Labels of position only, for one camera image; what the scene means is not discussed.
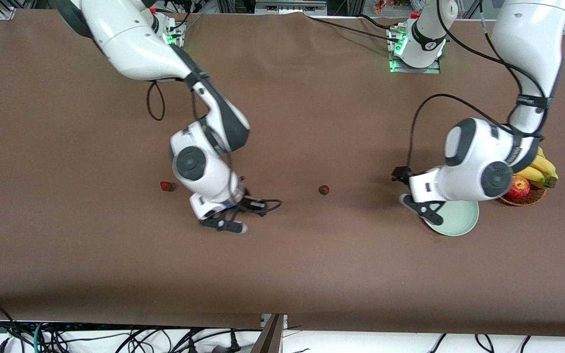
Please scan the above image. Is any colourful toy pile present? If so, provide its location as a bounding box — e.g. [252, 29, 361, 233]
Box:
[373, 0, 413, 14]

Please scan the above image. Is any brown table cover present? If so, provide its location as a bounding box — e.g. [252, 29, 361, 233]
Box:
[0, 9, 565, 339]

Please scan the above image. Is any long black base cable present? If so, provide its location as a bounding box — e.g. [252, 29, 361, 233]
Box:
[307, 16, 401, 42]

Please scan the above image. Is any pale green plate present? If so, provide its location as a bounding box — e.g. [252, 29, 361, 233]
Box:
[422, 200, 480, 237]

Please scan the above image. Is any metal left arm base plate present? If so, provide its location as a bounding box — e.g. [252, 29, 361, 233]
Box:
[389, 25, 441, 75]

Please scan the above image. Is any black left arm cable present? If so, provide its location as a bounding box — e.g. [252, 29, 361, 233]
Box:
[408, 0, 553, 170]

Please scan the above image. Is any grey equipment box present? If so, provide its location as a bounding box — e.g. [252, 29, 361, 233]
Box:
[256, 0, 327, 15]

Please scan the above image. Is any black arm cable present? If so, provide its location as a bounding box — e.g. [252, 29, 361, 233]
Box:
[408, 0, 553, 170]
[146, 78, 283, 216]

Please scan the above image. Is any brown wicker basket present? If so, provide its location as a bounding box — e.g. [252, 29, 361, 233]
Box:
[498, 184, 548, 207]

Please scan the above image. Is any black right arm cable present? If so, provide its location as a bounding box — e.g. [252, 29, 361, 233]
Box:
[146, 78, 283, 216]

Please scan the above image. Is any brown support beam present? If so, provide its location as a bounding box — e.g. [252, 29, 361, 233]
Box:
[251, 314, 288, 353]

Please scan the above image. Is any red apple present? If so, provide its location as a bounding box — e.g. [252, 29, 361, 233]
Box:
[508, 176, 531, 200]

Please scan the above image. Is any short black base cable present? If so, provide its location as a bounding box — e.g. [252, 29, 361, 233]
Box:
[359, 14, 393, 30]

